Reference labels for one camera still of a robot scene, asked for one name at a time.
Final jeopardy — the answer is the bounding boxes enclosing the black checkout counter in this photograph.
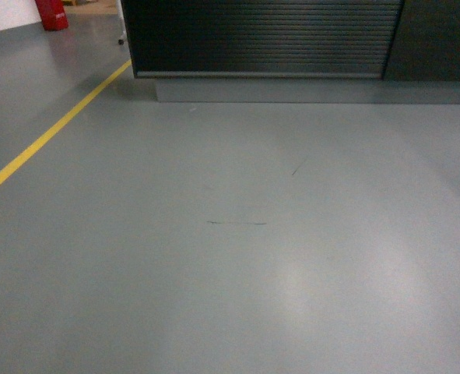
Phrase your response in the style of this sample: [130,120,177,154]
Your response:
[121,1,460,104]

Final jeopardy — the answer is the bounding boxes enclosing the white cart leg with caster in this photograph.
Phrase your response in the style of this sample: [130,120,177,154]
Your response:
[116,0,127,45]

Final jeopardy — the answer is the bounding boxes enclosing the red fire extinguisher box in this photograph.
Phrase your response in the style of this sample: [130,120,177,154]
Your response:
[35,0,68,31]

